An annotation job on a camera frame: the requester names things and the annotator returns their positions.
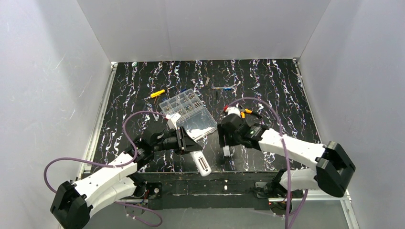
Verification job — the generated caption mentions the white battery cover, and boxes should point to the white battery cover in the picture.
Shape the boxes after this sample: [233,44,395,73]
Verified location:
[223,146,231,157]

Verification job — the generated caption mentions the white remote control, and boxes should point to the white remote control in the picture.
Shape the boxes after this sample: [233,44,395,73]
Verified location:
[190,151,212,177]

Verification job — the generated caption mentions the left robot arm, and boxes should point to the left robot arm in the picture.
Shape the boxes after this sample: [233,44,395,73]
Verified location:
[50,124,211,229]

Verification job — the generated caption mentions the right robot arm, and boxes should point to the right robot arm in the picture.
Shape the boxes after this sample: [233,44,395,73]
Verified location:
[218,114,356,198]

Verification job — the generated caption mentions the orange black pliers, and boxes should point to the orange black pliers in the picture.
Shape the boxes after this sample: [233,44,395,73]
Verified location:
[239,108,263,119]

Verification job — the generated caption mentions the clear plastic organizer box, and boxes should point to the clear plastic organizer box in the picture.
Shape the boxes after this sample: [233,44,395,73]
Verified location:
[159,89,217,140]

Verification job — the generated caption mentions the blue silver wrench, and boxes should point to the blue silver wrench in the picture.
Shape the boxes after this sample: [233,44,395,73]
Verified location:
[211,86,236,91]

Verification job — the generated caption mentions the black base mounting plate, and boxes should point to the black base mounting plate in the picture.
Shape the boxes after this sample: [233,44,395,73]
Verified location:
[114,170,286,211]

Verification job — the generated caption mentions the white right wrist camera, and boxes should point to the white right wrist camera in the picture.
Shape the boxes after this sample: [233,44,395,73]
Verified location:
[224,106,241,117]

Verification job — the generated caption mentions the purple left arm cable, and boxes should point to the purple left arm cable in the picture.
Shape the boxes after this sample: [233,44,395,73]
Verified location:
[43,110,163,228]

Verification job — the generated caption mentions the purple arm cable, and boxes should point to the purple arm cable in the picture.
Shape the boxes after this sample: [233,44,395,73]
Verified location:
[227,97,309,229]
[43,110,163,228]

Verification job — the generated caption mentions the yellow handled screwdriver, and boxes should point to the yellow handled screwdriver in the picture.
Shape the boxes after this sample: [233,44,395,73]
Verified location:
[149,86,174,98]

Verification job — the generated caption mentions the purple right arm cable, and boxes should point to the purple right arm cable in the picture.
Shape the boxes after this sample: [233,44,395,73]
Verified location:
[227,97,309,229]

